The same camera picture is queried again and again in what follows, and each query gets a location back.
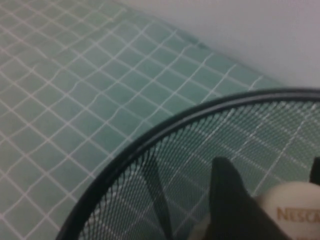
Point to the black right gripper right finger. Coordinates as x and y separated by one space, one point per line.
316 171

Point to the small beige-capped coffee bottle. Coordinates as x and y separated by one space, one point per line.
292 207

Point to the black mesh wastebasket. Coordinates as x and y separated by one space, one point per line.
200 140

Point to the green checkered tablecloth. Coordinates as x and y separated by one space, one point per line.
75 87

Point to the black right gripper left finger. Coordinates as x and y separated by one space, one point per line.
230 207

